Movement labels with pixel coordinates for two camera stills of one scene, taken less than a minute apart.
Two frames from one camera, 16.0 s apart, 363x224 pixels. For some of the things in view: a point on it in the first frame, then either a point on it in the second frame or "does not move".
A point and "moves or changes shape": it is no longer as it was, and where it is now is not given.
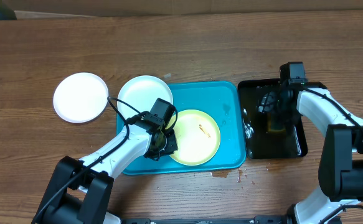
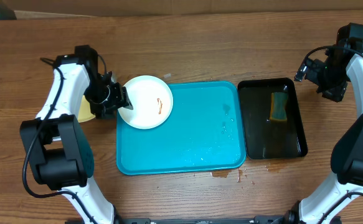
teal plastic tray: x=221 y=101 does not move
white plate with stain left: x=142 y=92 does not move
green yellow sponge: x=274 y=131 moves or changes shape
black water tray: x=268 y=134 does not move
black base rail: x=239 y=219 does not move
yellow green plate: x=198 y=137 to x=84 y=111
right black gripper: x=269 y=104 to x=312 y=72
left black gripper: x=172 y=145 to x=119 y=102
